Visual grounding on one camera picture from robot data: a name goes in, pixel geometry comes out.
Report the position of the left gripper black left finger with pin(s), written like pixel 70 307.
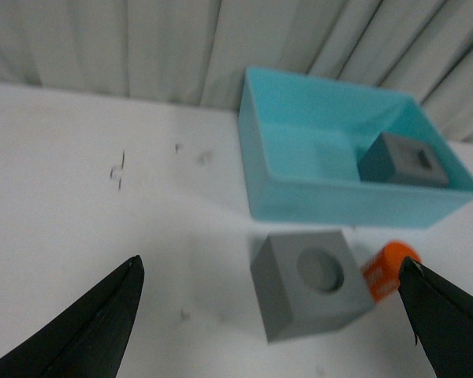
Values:
pixel 89 338

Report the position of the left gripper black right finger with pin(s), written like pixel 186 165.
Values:
pixel 441 317

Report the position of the white curtain backdrop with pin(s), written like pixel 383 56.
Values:
pixel 195 52

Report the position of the gray cube with square hole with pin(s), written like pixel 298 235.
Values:
pixel 397 159

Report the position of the blue plastic box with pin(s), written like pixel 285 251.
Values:
pixel 301 138

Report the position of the orange cylinder part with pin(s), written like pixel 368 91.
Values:
pixel 381 272

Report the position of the gray cube with round hole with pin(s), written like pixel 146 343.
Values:
pixel 307 283

